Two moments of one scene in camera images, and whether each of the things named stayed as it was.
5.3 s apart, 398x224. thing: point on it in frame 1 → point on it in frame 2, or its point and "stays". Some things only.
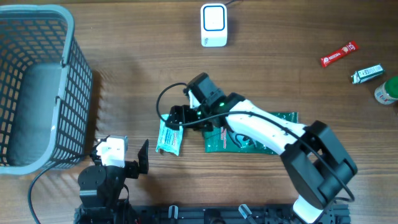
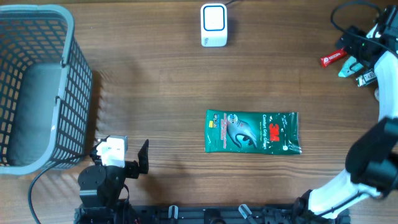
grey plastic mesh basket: [46, 91] stays
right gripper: [186, 119] → [351, 46]
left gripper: [131, 167] stays
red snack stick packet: [351, 47] stays
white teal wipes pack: [170, 140] → [350, 67]
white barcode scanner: [214, 25] stays
